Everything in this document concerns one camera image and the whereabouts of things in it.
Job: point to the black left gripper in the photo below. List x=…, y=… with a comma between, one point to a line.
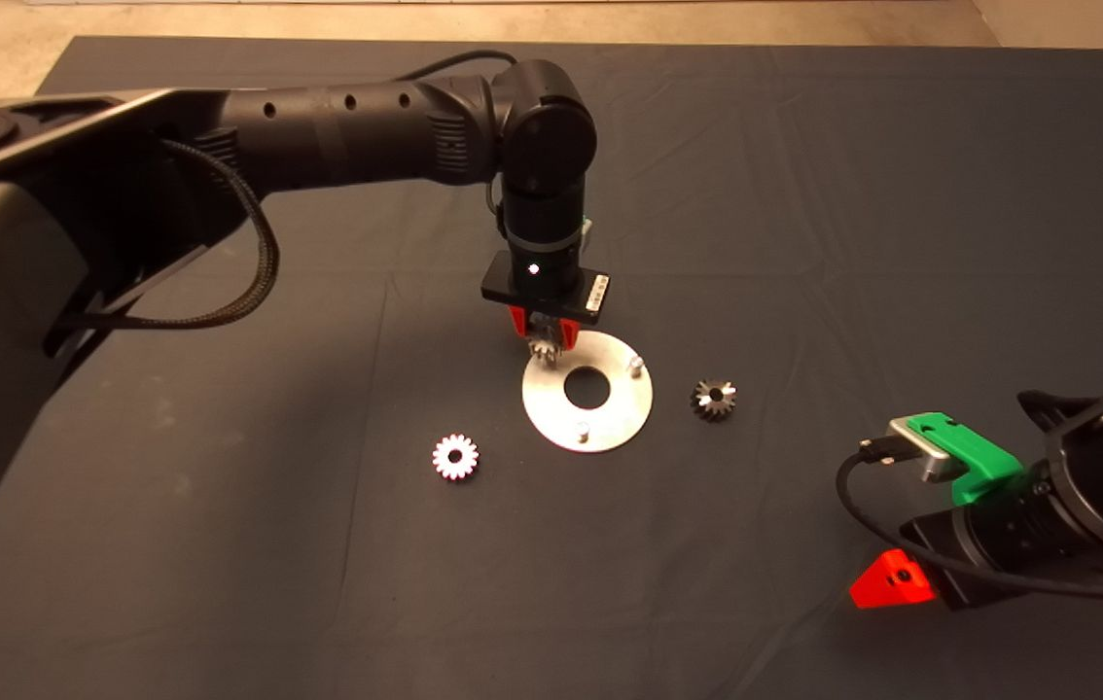
x=542, y=282

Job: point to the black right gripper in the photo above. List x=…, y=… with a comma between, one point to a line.
x=994, y=540

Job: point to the small steel planetary gear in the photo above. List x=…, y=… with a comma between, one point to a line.
x=722, y=408
x=444, y=457
x=542, y=344

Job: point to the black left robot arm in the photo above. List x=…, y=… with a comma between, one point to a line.
x=347, y=136

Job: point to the round metal carrier plate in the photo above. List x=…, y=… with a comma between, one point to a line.
x=610, y=428

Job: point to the dark grey table cloth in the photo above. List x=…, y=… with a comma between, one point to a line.
x=610, y=583

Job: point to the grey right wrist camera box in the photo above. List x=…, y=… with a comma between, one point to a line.
x=923, y=452

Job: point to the green right camera mount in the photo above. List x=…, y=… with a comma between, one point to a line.
x=979, y=455

